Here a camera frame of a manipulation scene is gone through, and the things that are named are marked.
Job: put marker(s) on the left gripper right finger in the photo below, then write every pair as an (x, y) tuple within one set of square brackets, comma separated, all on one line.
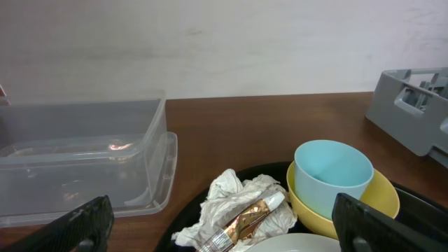
[(359, 227)]

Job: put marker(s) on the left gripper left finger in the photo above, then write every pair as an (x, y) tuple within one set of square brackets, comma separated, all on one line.
[(86, 228)]

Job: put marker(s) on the grey plate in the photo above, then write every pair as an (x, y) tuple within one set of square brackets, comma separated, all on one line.
[(297, 242)]

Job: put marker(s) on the light blue cup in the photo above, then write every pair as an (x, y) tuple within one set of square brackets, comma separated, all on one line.
[(325, 168)]

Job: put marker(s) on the grey dishwasher rack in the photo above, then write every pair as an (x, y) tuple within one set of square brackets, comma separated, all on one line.
[(411, 106)]

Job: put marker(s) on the clear plastic bin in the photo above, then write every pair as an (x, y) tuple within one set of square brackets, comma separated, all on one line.
[(58, 152)]

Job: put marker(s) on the gold foil wrapper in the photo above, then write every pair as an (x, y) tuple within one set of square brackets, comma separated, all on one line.
[(243, 225)]

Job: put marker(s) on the crumpled white napkin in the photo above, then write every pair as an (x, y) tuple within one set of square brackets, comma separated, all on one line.
[(227, 197)]

